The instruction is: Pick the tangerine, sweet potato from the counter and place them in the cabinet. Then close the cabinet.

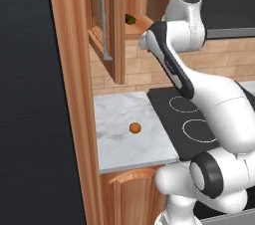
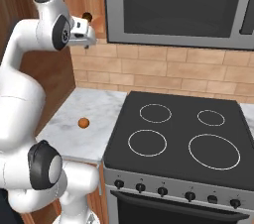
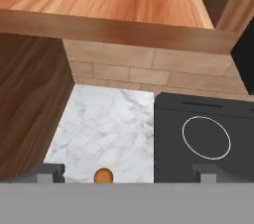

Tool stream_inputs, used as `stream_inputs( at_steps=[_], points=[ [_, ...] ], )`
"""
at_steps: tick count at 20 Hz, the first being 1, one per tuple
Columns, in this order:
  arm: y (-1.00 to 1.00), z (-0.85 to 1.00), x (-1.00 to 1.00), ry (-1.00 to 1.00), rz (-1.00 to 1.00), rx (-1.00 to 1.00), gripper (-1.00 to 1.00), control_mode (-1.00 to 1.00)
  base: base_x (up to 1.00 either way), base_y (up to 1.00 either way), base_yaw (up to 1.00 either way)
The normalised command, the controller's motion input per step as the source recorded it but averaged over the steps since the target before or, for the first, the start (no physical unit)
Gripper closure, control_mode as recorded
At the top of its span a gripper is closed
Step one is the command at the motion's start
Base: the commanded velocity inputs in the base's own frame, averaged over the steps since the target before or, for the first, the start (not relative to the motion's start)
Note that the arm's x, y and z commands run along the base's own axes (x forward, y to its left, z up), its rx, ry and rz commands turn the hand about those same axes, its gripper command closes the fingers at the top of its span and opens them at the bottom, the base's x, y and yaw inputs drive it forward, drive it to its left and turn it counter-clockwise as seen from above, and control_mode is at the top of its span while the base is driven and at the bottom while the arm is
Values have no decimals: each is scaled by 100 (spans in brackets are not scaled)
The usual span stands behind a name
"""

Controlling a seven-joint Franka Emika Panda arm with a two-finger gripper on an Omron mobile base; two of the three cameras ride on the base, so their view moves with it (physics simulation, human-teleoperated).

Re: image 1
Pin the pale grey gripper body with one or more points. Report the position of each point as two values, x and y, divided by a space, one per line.
144 41

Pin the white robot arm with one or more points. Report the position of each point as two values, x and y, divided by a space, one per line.
229 116

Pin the orange tangerine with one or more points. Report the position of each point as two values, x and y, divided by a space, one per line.
135 128

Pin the wooden base cabinet door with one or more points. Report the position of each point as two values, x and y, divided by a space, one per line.
132 199

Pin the dark olive round item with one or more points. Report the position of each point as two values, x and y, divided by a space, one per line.
130 19

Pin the black hob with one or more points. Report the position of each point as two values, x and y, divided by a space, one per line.
169 116

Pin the tall wooden side panel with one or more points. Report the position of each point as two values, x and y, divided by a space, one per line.
76 103

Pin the black fridge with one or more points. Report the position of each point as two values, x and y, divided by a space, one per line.
26 103

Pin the wooden wall cabinet door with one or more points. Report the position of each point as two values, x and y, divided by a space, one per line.
118 20

